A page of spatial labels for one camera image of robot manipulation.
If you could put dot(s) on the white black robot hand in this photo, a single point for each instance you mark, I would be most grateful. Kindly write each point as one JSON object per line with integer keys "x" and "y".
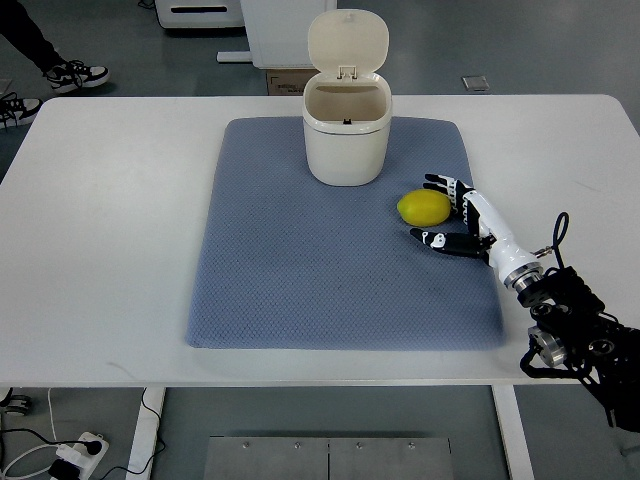
{"x": 489, "y": 238}

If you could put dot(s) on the yellow lemon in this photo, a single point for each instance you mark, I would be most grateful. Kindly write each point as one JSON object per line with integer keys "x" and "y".
{"x": 424, "y": 208}

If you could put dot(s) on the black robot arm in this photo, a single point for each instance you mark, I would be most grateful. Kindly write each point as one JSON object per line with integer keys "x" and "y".
{"x": 573, "y": 337}

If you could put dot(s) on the cream trash bin with lid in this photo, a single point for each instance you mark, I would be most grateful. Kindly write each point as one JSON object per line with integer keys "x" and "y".
{"x": 347, "y": 105}

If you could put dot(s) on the grey floor socket cover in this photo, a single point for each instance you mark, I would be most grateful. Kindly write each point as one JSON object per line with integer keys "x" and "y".
{"x": 476, "y": 83}

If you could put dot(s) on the white table leg right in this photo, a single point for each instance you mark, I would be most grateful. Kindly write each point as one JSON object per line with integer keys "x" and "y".
{"x": 512, "y": 433}

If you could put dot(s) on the white table leg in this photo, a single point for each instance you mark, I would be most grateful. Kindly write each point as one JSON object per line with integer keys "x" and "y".
{"x": 512, "y": 433}
{"x": 145, "y": 440}

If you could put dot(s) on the blue textured mat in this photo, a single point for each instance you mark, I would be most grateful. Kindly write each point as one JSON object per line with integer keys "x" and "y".
{"x": 288, "y": 262}

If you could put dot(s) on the cardboard box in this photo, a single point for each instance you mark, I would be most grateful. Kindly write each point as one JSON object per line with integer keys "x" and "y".
{"x": 288, "y": 82}

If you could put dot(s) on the white machine base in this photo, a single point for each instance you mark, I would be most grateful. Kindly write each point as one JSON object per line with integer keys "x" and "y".
{"x": 277, "y": 33}

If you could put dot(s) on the grey metal floor plate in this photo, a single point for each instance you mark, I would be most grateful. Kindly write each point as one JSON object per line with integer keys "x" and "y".
{"x": 270, "y": 457}

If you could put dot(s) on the white cabinet with slot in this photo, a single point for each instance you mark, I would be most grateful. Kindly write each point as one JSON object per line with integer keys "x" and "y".
{"x": 199, "y": 14}

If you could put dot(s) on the white table leg left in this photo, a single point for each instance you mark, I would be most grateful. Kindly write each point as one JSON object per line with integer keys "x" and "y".
{"x": 145, "y": 440}

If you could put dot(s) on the black white sneaker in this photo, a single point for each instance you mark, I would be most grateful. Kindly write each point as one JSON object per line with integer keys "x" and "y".
{"x": 73, "y": 75}
{"x": 16, "y": 111}

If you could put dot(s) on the white power strip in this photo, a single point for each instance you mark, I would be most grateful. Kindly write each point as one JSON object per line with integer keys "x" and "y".
{"x": 78, "y": 459}

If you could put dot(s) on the caster wheel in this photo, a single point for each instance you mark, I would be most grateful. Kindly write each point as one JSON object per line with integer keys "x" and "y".
{"x": 14, "y": 403}

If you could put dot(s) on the person leg in black trousers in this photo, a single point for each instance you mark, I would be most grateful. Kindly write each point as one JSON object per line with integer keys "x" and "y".
{"x": 24, "y": 34}

